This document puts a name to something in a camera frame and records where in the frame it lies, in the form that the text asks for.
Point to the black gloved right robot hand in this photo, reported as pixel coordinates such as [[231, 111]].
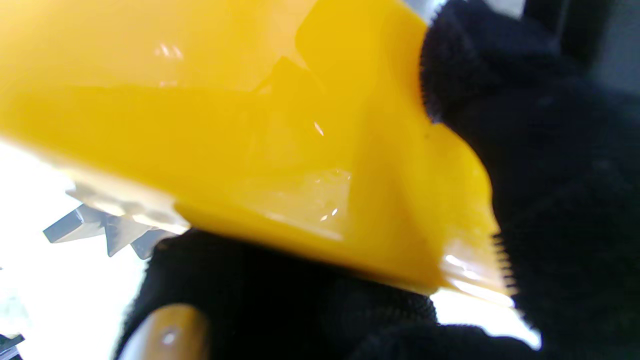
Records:
[[565, 200]]

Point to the orange tissue box cover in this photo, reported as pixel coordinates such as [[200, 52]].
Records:
[[225, 125]]

